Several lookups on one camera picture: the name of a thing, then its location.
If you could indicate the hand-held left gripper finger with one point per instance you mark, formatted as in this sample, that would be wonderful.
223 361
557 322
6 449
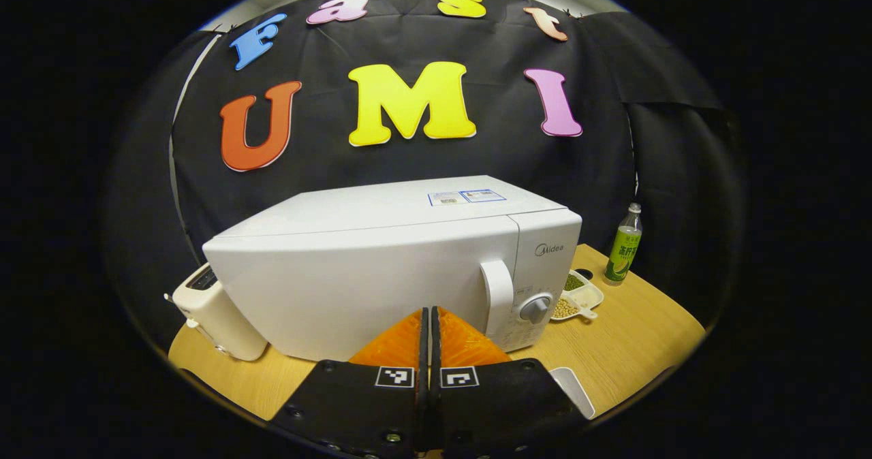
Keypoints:
423 350
434 404

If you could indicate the white microwave oven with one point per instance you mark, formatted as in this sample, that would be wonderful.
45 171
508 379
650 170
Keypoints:
354 275

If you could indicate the small white plastic tray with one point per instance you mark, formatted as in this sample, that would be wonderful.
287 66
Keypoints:
572 387

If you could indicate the divided dish of beans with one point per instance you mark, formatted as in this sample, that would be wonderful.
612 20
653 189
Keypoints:
579 302

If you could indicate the small black round lid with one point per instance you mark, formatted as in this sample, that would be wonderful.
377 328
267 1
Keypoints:
584 274

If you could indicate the white toaster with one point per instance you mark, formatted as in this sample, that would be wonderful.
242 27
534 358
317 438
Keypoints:
225 323

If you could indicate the black backdrop cloth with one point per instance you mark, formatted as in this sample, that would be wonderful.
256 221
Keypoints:
327 159

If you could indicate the green label drink bottle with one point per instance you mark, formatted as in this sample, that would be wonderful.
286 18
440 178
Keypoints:
623 255

